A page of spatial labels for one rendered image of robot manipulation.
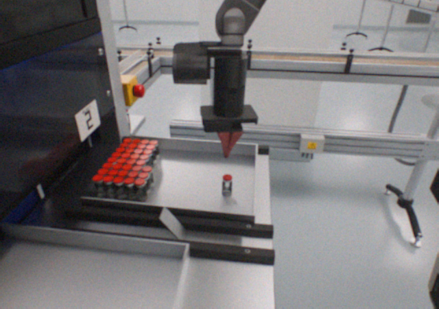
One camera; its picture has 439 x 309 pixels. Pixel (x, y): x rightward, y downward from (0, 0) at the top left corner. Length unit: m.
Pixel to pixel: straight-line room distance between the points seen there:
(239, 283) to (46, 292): 0.29
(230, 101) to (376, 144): 1.34
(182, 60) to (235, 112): 0.13
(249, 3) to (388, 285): 1.53
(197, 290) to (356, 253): 1.43
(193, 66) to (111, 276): 0.36
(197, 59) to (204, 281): 0.35
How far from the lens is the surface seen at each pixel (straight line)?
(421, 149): 1.89
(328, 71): 1.53
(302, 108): 2.25
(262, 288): 0.51
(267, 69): 1.49
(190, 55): 0.52
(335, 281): 1.69
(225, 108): 0.53
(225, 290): 0.50
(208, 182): 0.68
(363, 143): 1.77
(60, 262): 0.59
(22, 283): 0.59
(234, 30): 0.49
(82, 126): 0.68
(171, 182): 0.69
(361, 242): 1.92
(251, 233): 0.56
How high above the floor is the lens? 1.30
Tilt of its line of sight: 30 degrees down
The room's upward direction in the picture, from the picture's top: straight up
